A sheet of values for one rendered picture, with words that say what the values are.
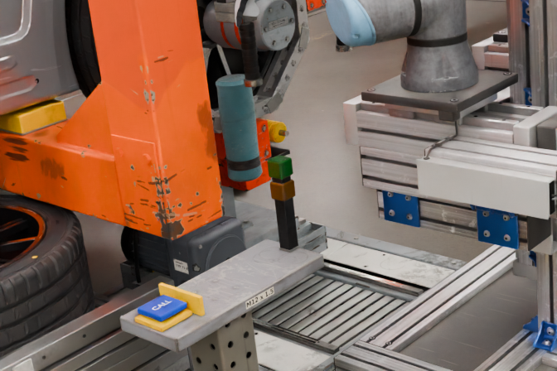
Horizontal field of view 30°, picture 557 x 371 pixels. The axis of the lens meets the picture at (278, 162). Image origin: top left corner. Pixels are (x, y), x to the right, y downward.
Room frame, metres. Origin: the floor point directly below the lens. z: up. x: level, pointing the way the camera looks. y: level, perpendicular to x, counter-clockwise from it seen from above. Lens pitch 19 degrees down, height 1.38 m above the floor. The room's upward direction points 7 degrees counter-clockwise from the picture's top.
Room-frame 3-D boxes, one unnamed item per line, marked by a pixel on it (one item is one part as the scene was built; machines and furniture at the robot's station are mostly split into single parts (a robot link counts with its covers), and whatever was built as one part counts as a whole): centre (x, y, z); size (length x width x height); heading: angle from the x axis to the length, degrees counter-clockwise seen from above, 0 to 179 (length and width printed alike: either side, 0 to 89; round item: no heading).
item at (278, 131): (2.82, 0.07, 0.51); 0.29 x 0.06 x 0.06; 45
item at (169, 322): (1.82, 0.26, 0.46); 0.08 x 0.08 x 0.01; 45
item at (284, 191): (2.08, 0.00, 0.59); 0.04 x 0.04 x 0.04; 45
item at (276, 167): (2.08, 0.00, 0.64); 0.04 x 0.04 x 0.04; 45
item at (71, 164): (2.38, 0.48, 0.69); 0.52 x 0.17 x 0.35; 45
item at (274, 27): (2.61, 0.03, 0.85); 0.21 x 0.14 x 0.14; 45
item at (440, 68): (1.97, -0.33, 0.87); 0.15 x 0.15 x 0.10
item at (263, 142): (2.69, 0.11, 0.48); 0.16 x 0.12 x 0.17; 45
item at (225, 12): (2.40, 0.06, 0.93); 0.09 x 0.05 x 0.05; 45
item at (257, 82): (2.37, 0.04, 0.83); 0.04 x 0.04 x 0.16
